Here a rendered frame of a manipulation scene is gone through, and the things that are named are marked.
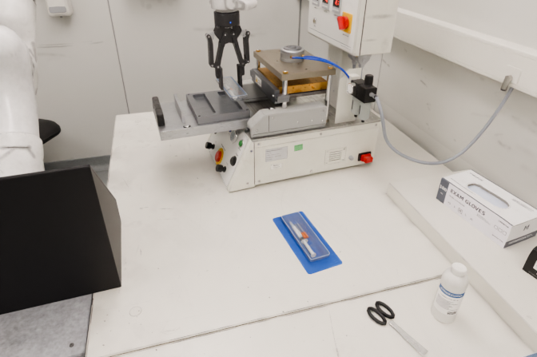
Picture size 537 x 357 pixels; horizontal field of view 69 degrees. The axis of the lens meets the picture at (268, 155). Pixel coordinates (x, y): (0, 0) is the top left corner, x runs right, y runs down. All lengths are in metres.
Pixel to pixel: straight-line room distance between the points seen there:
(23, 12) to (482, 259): 1.28
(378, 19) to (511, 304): 0.80
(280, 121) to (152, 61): 1.62
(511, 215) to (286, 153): 0.63
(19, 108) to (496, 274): 1.16
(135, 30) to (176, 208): 1.62
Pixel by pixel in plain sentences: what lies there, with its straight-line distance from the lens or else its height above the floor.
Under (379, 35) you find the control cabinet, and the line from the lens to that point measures 1.25.
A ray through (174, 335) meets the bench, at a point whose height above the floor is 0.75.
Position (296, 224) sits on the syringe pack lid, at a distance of 1.10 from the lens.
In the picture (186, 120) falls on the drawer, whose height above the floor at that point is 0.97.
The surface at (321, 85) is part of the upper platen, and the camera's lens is 1.27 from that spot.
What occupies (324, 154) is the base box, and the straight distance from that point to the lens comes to 1.31.
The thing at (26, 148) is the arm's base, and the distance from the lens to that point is 1.02.
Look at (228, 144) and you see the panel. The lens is 1.32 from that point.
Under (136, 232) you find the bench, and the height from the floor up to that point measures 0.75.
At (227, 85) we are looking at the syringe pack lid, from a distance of 1.28.
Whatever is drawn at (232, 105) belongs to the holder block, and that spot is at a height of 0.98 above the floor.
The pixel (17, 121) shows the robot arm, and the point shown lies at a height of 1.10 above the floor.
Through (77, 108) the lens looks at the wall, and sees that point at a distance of 2.82.
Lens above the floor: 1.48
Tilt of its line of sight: 30 degrees down
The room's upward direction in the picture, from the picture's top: 1 degrees clockwise
